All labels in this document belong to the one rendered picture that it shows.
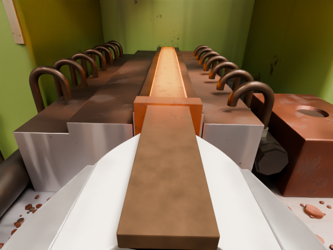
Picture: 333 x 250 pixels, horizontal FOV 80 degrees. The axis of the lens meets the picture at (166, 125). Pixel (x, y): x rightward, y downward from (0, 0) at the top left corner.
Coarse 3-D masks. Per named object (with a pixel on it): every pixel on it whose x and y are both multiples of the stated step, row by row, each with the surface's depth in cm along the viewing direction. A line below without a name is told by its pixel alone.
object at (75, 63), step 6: (60, 60) 23; (66, 60) 23; (72, 60) 23; (54, 66) 24; (60, 66) 24; (78, 66) 24; (78, 72) 24; (84, 72) 24; (54, 78) 24; (84, 78) 24; (60, 84) 25; (84, 84) 25; (60, 90) 25; (60, 96) 25
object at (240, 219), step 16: (208, 144) 10; (208, 160) 9; (224, 160) 9; (208, 176) 8; (224, 176) 8; (240, 176) 8; (224, 192) 8; (240, 192) 8; (224, 208) 7; (240, 208) 7; (256, 208) 7; (224, 224) 6; (240, 224) 6; (256, 224) 6; (224, 240) 6; (240, 240) 6; (256, 240) 6; (272, 240) 6
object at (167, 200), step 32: (160, 64) 27; (160, 96) 16; (160, 128) 10; (192, 128) 11; (160, 160) 8; (192, 160) 8; (128, 192) 7; (160, 192) 7; (192, 192) 7; (128, 224) 6; (160, 224) 6; (192, 224) 6
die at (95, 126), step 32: (128, 64) 36; (192, 64) 36; (96, 96) 21; (128, 96) 21; (192, 96) 19; (224, 96) 21; (32, 128) 17; (64, 128) 17; (96, 128) 16; (128, 128) 16; (224, 128) 16; (256, 128) 16; (32, 160) 17; (64, 160) 17; (96, 160) 17
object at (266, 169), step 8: (272, 136) 19; (264, 144) 18; (272, 144) 17; (264, 152) 17; (272, 152) 17; (280, 152) 17; (256, 160) 17; (264, 160) 17; (272, 160) 17; (280, 160) 17; (256, 168) 18; (264, 168) 18; (272, 168) 18; (280, 168) 18
